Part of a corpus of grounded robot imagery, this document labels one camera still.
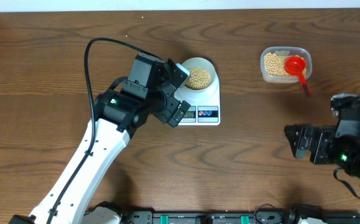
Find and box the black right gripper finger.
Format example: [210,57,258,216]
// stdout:
[288,138,310,159]
[284,123,311,140]

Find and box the red plastic scoop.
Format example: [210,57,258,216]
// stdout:
[284,56,311,96]

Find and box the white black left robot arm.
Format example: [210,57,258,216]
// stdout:
[9,54,190,224]

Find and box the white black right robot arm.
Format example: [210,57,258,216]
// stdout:
[284,104,360,199]

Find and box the grey round bowl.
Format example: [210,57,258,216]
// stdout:
[182,57,218,92]

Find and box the white digital kitchen scale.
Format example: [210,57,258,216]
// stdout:
[174,57,220,126]

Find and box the clear plastic bean container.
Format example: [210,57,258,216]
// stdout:
[260,46,313,84]

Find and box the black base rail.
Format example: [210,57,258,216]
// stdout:
[83,203,360,224]

